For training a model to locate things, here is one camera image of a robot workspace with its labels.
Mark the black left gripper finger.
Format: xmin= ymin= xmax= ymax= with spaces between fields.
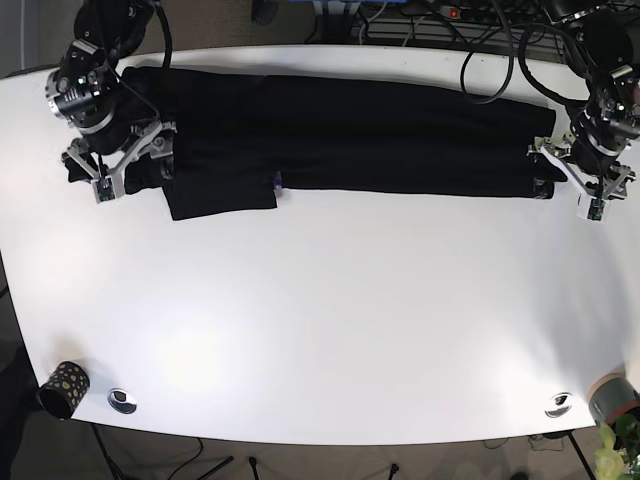
xmin=531 ymin=178 xmax=555 ymax=200
xmin=577 ymin=194 xmax=608 ymax=222

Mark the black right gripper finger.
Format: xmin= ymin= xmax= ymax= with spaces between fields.
xmin=149 ymin=134 xmax=174 ymax=180
xmin=92 ymin=177 xmax=125 ymax=203

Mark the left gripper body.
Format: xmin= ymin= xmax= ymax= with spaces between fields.
xmin=527 ymin=64 xmax=639 ymax=203

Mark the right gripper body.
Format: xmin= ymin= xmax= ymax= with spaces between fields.
xmin=45 ymin=39 xmax=178 ymax=188

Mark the black T-shirt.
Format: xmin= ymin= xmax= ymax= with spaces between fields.
xmin=119 ymin=66 xmax=569 ymax=222

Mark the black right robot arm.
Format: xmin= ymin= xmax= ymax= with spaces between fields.
xmin=45 ymin=1 xmax=177 ymax=203

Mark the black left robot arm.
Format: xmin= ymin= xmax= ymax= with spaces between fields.
xmin=518 ymin=1 xmax=639 ymax=222

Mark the grey plant pot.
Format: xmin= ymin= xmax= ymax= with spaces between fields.
xmin=586 ymin=372 xmax=639 ymax=426

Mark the right silver table grommet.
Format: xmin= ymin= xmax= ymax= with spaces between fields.
xmin=544 ymin=392 xmax=573 ymax=419

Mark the silver table grommet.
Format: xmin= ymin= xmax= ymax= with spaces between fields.
xmin=544 ymin=392 xmax=573 ymax=419
xmin=107 ymin=388 xmax=137 ymax=415

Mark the black gold spotted cup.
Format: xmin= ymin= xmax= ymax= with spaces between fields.
xmin=37 ymin=361 xmax=91 ymax=420

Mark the left silver table grommet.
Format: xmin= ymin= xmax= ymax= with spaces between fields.
xmin=107 ymin=388 xmax=137 ymax=415

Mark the green potted plant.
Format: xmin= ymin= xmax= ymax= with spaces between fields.
xmin=594 ymin=413 xmax=639 ymax=480

